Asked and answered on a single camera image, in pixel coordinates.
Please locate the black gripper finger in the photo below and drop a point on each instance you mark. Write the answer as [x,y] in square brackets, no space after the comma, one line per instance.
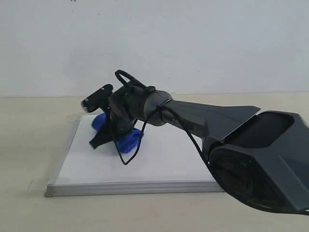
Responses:
[101,138]

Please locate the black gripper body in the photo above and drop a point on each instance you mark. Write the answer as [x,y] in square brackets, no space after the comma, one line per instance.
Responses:
[121,122]

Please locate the blue microfibre cloth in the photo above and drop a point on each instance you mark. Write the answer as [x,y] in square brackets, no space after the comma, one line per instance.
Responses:
[124,142]

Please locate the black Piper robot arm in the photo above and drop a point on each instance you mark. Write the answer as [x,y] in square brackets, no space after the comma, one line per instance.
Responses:
[259,158]

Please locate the clear tape front left corner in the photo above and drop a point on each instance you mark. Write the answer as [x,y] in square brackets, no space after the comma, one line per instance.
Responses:
[41,185]

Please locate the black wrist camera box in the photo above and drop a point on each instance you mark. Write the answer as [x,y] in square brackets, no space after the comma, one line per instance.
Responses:
[98,99]

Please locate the white board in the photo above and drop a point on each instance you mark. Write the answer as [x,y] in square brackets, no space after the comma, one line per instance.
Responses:
[167,162]

